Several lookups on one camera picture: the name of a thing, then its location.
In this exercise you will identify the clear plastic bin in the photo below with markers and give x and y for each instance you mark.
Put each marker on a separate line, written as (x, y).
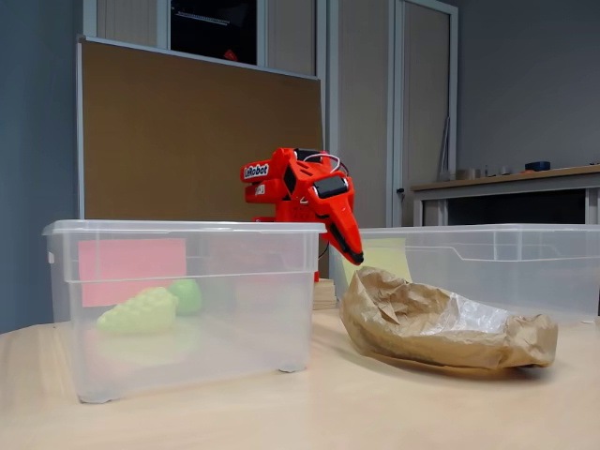
(244, 328)
(515, 281)

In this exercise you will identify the crumpled brown paper bag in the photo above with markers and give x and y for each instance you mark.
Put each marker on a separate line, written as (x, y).
(445, 351)

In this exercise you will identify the black screen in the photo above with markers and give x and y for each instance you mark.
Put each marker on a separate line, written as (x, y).
(211, 28)

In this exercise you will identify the pink sticky note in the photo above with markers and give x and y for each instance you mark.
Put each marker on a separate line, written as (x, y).
(131, 262)

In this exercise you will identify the grey metal cabinet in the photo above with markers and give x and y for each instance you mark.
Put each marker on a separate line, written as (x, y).
(365, 47)

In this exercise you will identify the yellow sticky note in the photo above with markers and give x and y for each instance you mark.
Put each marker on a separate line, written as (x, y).
(384, 255)

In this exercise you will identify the brown cork board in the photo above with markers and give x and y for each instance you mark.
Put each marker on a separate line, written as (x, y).
(187, 140)

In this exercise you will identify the wooden top side counter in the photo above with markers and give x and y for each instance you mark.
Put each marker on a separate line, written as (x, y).
(539, 185)

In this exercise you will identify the light green toy grapes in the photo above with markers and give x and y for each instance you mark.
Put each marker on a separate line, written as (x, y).
(136, 314)

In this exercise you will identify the red robot arm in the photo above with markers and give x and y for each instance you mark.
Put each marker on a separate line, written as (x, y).
(276, 187)

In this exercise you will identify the green toy apple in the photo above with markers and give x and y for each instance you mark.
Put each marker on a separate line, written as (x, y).
(190, 297)

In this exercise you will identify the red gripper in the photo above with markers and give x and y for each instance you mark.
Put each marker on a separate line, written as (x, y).
(338, 209)

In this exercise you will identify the small blue object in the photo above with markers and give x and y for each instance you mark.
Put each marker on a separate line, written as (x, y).
(537, 166)

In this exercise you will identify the grey tape roll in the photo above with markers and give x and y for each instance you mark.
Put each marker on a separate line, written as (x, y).
(469, 174)

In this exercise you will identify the orange printed clamp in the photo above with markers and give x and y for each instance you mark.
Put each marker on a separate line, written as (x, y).
(265, 219)

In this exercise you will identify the grey leaning rods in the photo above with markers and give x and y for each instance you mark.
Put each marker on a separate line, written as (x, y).
(444, 150)

